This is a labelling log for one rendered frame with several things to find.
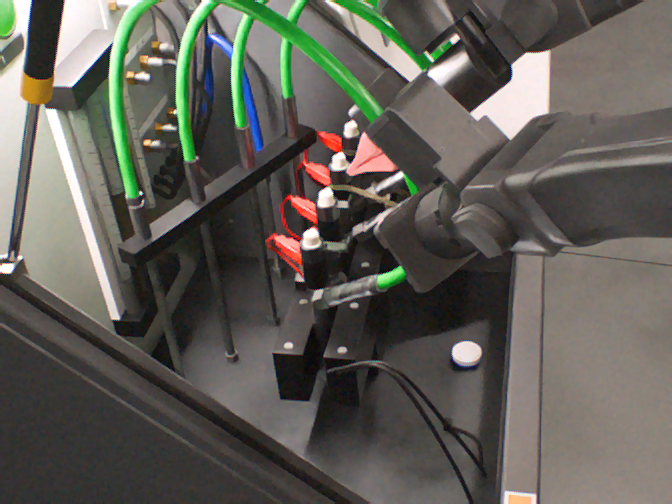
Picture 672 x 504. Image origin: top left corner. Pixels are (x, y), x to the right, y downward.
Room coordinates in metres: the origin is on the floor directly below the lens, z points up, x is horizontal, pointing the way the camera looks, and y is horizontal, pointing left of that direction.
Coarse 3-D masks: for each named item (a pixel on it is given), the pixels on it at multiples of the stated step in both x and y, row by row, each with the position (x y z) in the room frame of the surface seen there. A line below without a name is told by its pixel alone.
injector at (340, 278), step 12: (312, 252) 0.77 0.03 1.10; (324, 252) 0.78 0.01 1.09; (312, 264) 0.77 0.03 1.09; (324, 264) 0.78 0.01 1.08; (312, 276) 0.77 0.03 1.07; (324, 276) 0.77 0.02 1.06; (336, 276) 0.77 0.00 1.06; (312, 288) 0.77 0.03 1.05; (312, 312) 0.78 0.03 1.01; (324, 312) 0.78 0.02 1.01; (324, 324) 0.77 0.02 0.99; (324, 336) 0.77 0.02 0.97; (324, 348) 0.77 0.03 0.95; (324, 372) 0.77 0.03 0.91
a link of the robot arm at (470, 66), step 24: (456, 24) 0.70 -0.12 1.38; (480, 24) 0.72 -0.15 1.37; (432, 48) 0.71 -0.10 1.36; (456, 48) 0.70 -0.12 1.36; (480, 48) 0.70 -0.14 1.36; (432, 72) 0.71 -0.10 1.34; (456, 72) 0.69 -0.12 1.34; (480, 72) 0.67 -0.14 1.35; (504, 72) 0.69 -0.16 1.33; (456, 96) 0.68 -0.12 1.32; (480, 96) 0.68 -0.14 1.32
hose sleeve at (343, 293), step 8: (360, 280) 0.65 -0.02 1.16; (368, 280) 0.64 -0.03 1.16; (376, 280) 0.63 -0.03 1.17; (328, 288) 0.68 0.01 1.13; (336, 288) 0.66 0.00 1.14; (344, 288) 0.65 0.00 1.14; (352, 288) 0.65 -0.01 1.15; (360, 288) 0.64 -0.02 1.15; (368, 288) 0.63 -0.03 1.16; (376, 288) 0.63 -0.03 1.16; (328, 296) 0.66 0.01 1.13; (336, 296) 0.66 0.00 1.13; (344, 296) 0.65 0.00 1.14; (352, 296) 0.65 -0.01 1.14; (360, 296) 0.64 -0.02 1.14; (328, 304) 0.66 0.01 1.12; (336, 304) 0.66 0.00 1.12
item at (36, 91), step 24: (48, 0) 0.47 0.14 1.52; (48, 24) 0.48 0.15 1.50; (48, 48) 0.48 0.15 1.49; (24, 72) 0.48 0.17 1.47; (48, 72) 0.48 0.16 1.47; (24, 96) 0.48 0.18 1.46; (48, 96) 0.49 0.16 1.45; (24, 144) 0.50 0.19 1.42; (24, 168) 0.50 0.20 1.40; (24, 192) 0.50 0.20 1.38; (24, 216) 0.51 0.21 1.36; (24, 264) 0.52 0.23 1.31
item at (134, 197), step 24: (144, 0) 0.77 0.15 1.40; (216, 0) 0.72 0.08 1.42; (240, 0) 0.70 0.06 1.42; (120, 24) 0.80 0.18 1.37; (264, 24) 0.69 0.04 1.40; (288, 24) 0.68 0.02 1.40; (120, 48) 0.80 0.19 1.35; (312, 48) 0.66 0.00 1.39; (120, 72) 0.81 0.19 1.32; (336, 72) 0.65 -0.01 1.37; (120, 96) 0.82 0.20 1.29; (360, 96) 0.63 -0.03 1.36; (120, 120) 0.82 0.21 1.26; (120, 144) 0.82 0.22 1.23; (384, 288) 0.63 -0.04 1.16
